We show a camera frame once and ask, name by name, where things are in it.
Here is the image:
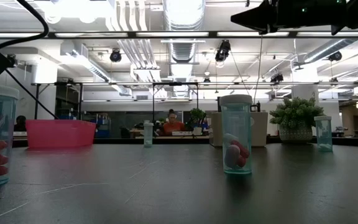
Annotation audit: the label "person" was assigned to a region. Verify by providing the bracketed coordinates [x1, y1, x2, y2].
[162, 108, 186, 137]
[14, 114, 27, 133]

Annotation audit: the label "small background potted plant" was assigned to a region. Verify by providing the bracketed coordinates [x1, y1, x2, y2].
[188, 108, 205, 136]

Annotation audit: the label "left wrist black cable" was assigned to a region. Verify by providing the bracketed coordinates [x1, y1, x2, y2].
[0, 0, 50, 50]

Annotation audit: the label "black table mat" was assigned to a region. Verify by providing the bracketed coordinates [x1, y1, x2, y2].
[0, 142, 358, 224]

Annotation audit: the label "ribbed silver ventilation duct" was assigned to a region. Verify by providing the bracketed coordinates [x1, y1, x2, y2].
[162, 0, 206, 63]

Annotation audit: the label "black ceiling spotlight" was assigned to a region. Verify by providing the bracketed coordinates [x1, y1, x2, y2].
[109, 49, 123, 63]
[270, 73, 285, 84]
[214, 39, 232, 63]
[6, 54, 19, 68]
[328, 50, 343, 62]

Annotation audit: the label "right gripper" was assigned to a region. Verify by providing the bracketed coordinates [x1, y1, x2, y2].
[230, 0, 348, 35]

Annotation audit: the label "black background frame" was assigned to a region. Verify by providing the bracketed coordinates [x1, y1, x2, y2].
[31, 81, 84, 121]
[152, 82, 200, 125]

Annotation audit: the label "thin taut black cable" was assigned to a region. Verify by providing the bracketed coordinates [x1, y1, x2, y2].
[4, 68, 59, 120]

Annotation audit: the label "white rectangular ceiling duct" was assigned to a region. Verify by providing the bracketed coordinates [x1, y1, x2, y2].
[60, 40, 133, 96]

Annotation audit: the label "blue storage crates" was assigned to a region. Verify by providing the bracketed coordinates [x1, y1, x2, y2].
[95, 112, 111, 139]

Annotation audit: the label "green potted plant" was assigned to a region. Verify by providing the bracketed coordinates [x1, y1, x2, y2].
[268, 96, 326, 144]

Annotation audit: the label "black aluminium station frame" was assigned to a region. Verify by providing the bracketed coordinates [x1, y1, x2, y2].
[20, 136, 358, 147]

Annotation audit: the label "red plastic bin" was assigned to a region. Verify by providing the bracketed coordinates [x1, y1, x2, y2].
[25, 119, 97, 149]

